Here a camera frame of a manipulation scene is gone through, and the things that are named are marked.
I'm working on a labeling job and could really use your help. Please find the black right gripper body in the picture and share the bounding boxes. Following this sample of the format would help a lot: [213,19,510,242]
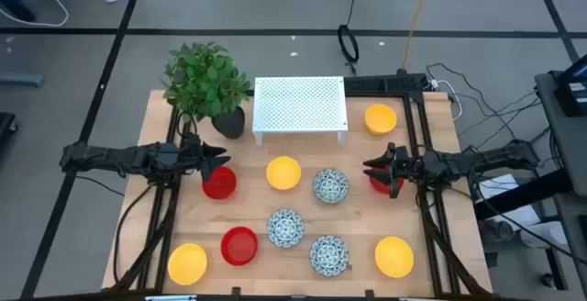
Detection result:
[387,142,444,187]

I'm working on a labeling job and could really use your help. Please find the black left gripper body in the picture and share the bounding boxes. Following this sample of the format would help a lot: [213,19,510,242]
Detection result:
[155,131,213,178]

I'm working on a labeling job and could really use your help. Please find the red plastic mini bowl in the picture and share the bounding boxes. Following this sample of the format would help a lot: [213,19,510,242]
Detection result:
[220,226,260,267]
[369,165,405,196]
[202,165,238,201]

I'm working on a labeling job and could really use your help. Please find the teal bowl patterned inside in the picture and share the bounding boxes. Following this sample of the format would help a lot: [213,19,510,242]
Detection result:
[309,235,350,278]
[312,168,350,205]
[266,207,305,249]

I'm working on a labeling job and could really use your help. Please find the yellow plastic mini bowl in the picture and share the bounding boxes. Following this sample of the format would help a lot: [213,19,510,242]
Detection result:
[167,242,208,286]
[364,103,398,136]
[265,155,303,191]
[374,236,415,279]

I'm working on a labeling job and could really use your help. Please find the black plant pot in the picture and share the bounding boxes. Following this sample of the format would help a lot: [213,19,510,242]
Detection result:
[211,106,247,140]

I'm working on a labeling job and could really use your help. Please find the green leafy plant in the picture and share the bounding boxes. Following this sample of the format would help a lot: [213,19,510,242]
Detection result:
[162,41,252,123]

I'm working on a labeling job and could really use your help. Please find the white paper sheets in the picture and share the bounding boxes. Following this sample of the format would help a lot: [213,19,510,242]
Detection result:
[476,174,542,229]

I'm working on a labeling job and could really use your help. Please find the white perforated metal shelf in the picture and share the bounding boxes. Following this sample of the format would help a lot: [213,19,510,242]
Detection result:
[252,76,349,147]

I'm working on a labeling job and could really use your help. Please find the person's grey shoe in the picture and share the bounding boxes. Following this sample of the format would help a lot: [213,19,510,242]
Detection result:
[485,217,515,243]

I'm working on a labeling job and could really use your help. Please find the black cart beam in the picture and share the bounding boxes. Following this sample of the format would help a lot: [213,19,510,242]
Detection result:
[474,168,574,222]

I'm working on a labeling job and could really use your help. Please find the grey equipment cart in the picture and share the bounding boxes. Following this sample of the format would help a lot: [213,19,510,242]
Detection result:
[534,52,587,201]

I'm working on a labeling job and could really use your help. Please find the grey floor bar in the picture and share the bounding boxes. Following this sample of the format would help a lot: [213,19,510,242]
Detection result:
[0,72,45,87]

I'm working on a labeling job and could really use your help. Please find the black device on cart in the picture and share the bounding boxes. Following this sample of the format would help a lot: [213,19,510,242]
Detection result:
[553,55,587,117]

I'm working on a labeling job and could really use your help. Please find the white power cable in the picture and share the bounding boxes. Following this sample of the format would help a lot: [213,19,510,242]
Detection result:
[430,78,463,122]

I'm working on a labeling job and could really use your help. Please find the black cable tangle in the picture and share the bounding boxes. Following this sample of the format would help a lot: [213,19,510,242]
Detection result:
[426,61,551,151]

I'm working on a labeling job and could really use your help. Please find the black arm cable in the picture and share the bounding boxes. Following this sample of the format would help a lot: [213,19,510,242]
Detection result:
[112,181,156,284]

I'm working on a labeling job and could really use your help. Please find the black hanging cable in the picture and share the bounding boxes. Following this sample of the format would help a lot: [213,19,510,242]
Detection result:
[338,0,363,76]

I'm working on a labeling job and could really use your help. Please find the yellow hanging cable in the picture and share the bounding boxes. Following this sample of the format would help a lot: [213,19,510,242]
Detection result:
[402,0,437,72]

